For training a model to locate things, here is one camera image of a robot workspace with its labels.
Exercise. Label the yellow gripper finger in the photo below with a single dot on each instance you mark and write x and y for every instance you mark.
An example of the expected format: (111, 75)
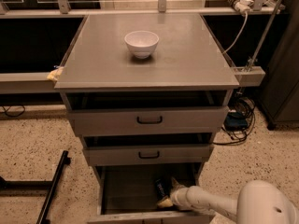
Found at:
(165, 202)
(176, 184)

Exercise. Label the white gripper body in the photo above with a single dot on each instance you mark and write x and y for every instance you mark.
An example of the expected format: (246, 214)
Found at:
(179, 195)

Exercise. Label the blue pepsi can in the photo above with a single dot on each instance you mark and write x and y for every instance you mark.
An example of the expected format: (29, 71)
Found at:
(161, 189)

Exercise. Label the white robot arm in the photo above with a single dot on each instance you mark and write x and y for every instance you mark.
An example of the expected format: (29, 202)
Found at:
(258, 202)

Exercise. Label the middle grey drawer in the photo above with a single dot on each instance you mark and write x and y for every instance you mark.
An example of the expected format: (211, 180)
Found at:
(139, 155)

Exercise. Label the grey drawer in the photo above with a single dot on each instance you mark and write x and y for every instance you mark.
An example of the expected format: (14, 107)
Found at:
(114, 122)
(139, 155)
(128, 195)

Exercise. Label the bottom grey drawer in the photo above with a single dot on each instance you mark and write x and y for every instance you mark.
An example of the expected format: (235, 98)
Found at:
(128, 195)

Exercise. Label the top grey drawer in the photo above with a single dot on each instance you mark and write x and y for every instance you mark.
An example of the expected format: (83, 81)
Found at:
(114, 122)

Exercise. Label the grey drawer cabinet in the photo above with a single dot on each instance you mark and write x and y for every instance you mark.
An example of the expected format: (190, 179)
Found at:
(187, 69)

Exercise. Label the blue box on floor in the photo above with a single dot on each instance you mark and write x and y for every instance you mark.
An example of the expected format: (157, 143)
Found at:
(235, 122)

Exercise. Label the black metal floor stand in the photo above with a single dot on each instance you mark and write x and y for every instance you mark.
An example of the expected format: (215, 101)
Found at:
(48, 186)

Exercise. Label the dark grey side cabinet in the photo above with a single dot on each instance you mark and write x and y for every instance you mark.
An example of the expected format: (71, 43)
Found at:
(279, 94)

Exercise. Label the white ceramic bowl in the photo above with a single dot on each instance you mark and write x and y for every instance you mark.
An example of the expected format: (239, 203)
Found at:
(141, 43)

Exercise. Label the yellow foam corner pad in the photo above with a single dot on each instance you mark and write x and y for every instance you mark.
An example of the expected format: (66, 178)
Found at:
(55, 74)

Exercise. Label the white power strip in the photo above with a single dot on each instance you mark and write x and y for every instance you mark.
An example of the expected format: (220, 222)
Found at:
(241, 6)

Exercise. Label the thin metal pole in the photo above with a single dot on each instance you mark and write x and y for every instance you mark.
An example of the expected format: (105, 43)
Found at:
(257, 6)

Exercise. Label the grey horizontal rail beam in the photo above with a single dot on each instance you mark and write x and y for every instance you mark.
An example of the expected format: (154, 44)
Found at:
(21, 83)

